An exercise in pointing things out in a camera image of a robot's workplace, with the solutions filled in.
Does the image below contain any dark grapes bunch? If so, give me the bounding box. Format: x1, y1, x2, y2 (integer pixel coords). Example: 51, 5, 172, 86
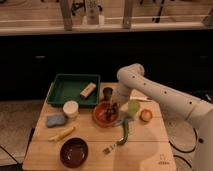
105, 107, 116, 120

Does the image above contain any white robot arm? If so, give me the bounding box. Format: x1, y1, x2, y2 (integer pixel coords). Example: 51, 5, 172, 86
112, 63, 213, 171

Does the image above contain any red bowl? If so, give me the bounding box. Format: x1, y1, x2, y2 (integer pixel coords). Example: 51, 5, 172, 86
92, 101, 119, 127

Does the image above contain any dark maroon bowl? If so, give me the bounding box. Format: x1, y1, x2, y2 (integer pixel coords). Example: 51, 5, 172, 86
60, 137, 89, 168

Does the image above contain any dark small cup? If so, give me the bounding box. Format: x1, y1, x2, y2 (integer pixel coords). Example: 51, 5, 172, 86
103, 87, 113, 101

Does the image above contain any light green cup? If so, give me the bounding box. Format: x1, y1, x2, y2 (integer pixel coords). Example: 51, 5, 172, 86
128, 100, 140, 116

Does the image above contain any wooden block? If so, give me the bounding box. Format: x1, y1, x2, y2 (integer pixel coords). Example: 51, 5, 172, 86
80, 83, 96, 98

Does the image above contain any green plastic tray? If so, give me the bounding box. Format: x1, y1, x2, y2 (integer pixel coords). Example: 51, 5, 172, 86
46, 74, 101, 108

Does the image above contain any white round container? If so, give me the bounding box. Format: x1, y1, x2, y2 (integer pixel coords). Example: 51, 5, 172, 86
63, 101, 79, 118

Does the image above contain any blue sponge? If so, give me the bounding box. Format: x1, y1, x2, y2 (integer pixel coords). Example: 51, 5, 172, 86
46, 114, 66, 128

